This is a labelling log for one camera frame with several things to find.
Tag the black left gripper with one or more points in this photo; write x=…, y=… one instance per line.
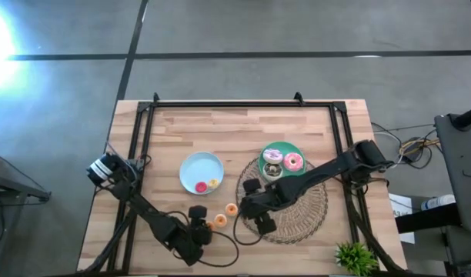
x=201, y=232

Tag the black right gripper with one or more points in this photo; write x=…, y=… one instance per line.
x=262, y=204

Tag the small orange toy donut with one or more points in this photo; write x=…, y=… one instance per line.
x=211, y=225
x=220, y=220
x=231, y=209

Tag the large chocolate iced donut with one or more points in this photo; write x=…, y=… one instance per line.
x=272, y=172

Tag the small red sprinkled donut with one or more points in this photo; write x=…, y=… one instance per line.
x=201, y=187

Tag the small yellow sprinkled donut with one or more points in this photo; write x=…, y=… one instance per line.
x=213, y=183

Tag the large lilac iced donut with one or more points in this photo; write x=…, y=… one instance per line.
x=272, y=155

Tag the large pink iced donut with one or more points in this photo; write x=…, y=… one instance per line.
x=293, y=162

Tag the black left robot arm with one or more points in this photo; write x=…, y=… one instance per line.
x=154, y=219

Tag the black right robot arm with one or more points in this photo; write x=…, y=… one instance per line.
x=324, y=171

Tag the round woven straw mat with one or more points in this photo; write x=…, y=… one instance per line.
x=304, y=215

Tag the teal green plate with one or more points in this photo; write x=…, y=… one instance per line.
x=287, y=148

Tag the light blue plate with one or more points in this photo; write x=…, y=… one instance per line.
x=199, y=169

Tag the spiky green plant white pot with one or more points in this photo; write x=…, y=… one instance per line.
x=356, y=259

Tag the black table clamp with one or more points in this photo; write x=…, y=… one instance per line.
x=298, y=98
x=155, y=97

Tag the white paper sheet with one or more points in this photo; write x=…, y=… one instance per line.
x=401, y=209

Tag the black bar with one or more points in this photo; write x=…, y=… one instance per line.
x=428, y=221

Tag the white bottle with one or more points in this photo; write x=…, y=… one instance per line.
x=437, y=202

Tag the black side table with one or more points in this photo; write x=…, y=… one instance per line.
x=12, y=184

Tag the grey equipment cart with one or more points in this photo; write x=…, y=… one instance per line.
x=462, y=161

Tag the black aluminium table frame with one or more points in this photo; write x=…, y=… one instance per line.
x=239, y=104

